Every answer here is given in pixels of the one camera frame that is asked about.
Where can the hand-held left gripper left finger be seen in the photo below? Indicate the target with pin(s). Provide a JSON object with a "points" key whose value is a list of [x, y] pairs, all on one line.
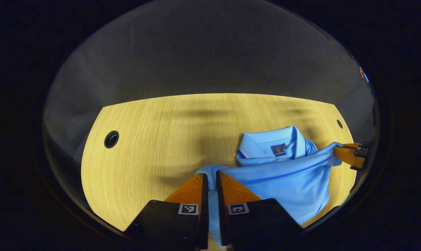
{"points": [[204, 195]]}

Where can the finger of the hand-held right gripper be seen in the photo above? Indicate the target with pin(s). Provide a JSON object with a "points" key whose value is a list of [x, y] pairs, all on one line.
{"points": [[353, 144], [348, 157]]}

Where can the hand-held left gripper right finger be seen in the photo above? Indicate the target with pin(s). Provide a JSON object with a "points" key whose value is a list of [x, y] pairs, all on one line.
{"points": [[220, 195]]}

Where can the light blue T-shirt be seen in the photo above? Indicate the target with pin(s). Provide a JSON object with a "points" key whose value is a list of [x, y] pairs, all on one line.
{"points": [[290, 184]]}

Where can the large black table grommet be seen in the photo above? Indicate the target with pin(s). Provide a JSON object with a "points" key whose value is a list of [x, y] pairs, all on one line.
{"points": [[111, 139]]}

